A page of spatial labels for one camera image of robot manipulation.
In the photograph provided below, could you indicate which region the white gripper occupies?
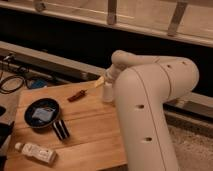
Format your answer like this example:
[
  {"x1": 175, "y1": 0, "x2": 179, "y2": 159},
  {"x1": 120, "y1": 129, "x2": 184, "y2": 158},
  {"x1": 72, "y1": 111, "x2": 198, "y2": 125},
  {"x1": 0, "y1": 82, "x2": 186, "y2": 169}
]
[{"x1": 94, "y1": 64, "x2": 121, "y2": 88}]

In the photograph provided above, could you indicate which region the white ceramic cup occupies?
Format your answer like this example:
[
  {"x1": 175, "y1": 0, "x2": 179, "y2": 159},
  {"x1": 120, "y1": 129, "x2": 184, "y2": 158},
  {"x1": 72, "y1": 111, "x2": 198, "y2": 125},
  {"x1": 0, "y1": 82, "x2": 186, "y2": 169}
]
[{"x1": 102, "y1": 82, "x2": 114, "y2": 103}]

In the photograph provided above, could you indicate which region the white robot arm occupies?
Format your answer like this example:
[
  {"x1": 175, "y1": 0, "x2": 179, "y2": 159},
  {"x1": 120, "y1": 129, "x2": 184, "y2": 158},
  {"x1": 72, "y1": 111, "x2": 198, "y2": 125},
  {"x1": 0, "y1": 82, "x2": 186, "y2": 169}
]
[{"x1": 100, "y1": 50, "x2": 199, "y2": 171}]

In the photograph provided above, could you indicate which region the blue object on left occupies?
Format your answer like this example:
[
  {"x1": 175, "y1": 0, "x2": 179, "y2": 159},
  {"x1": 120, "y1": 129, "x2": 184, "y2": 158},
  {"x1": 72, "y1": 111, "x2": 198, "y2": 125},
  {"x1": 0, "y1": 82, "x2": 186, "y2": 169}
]
[{"x1": 29, "y1": 78, "x2": 47, "y2": 89}]

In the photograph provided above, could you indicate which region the wooden board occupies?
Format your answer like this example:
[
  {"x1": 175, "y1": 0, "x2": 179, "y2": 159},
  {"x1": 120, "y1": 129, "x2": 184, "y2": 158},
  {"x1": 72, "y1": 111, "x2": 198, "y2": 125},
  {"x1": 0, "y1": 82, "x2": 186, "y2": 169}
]
[{"x1": 4, "y1": 82, "x2": 126, "y2": 171}]

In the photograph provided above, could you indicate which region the blue cloth in bowl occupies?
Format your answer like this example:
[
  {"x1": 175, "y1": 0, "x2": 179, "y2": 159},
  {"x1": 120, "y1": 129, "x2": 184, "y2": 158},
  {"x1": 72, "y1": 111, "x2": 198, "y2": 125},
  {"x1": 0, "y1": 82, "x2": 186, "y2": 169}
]
[{"x1": 32, "y1": 108, "x2": 55, "y2": 122}]

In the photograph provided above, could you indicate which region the black round bowl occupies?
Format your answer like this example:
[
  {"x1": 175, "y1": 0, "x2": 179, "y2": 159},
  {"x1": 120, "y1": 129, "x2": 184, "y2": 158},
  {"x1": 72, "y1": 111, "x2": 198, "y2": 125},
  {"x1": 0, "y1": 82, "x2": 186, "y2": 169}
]
[{"x1": 24, "y1": 98, "x2": 60, "y2": 129}]

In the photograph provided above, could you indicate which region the white plastic bottle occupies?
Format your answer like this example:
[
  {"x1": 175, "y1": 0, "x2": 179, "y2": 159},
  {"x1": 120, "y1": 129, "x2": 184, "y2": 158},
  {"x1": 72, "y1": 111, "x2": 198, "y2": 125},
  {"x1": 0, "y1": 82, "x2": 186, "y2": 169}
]
[{"x1": 15, "y1": 142, "x2": 56, "y2": 164}]

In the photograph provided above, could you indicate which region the black cable loop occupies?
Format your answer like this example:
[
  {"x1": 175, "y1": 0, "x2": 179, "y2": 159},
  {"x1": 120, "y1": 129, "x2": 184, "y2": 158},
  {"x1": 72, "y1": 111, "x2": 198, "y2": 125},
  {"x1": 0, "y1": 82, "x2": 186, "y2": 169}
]
[{"x1": 0, "y1": 74, "x2": 26, "y2": 95}]

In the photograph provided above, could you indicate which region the metal rail frame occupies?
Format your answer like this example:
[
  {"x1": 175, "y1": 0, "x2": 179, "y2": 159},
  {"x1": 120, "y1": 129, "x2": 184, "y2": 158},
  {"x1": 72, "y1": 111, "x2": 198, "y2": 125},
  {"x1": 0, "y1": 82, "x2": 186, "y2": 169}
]
[{"x1": 0, "y1": 41, "x2": 213, "y2": 118}]

